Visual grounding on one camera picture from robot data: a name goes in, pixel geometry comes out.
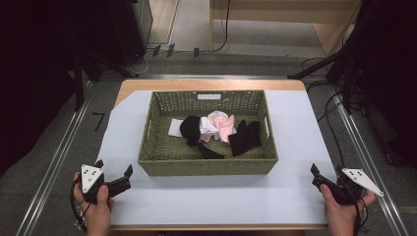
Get white and pink sock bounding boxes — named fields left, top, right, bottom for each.
left=198, top=116, right=220, bottom=143

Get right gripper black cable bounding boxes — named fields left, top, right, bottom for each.
left=350, top=196, right=370, bottom=236

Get hanging black cable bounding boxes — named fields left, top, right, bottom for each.
left=210, top=0, right=231, bottom=54

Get black floor cables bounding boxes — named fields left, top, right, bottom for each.
left=300, top=56, right=365, bottom=169

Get black curtain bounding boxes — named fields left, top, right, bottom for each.
left=342, top=0, right=417, bottom=168
left=0, top=0, right=109, bottom=180

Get black cabinet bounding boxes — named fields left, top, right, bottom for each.
left=107, top=0, right=154, bottom=66

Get metal floor rail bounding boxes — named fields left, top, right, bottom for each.
left=329, top=84, right=411, bottom=236
left=15, top=81, right=93, bottom=236

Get black stand leg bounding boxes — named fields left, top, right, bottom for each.
left=287, top=48, right=346, bottom=81

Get white table sheet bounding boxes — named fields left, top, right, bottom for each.
left=96, top=89, right=330, bottom=227

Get light wooden shelf unit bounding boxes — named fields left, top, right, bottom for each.
left=208, top=0, right=364, bottom=57

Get balled black sock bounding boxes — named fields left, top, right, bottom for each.
left=179, top=115, right=203, bottom=148

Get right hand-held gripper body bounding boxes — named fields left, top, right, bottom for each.
left=311, top=167, right=385, bottom=207

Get person's right hand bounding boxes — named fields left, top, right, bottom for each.
left=320, top=183, right=378, bottom=228

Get green woven basket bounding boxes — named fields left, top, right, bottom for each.
left=138, top=89, right=279, bottom=177

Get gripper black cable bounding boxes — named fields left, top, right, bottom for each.
left=350, top=196, right=370, bottom=236
left=69, top=177, right=89, bottom=233

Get small black sock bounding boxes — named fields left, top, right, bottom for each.
left=196, top=142, right=226, bottom=160

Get flat black sock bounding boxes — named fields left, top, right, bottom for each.
left=227, top=119, right=263, bottom=157

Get white floor cable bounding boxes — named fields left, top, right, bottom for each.
left=130, top=48, right=155, bottom=76

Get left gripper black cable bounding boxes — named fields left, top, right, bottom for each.
left=69, top=177, right=89, bottom=233

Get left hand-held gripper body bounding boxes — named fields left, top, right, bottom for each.
left=80, top=163, right=133, bottom=206

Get person's left hand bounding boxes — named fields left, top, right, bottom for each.
left=72, top=172, right=116, bottom=228

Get black stand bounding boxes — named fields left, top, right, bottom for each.
left=70, top=48, right=141, bottom=112

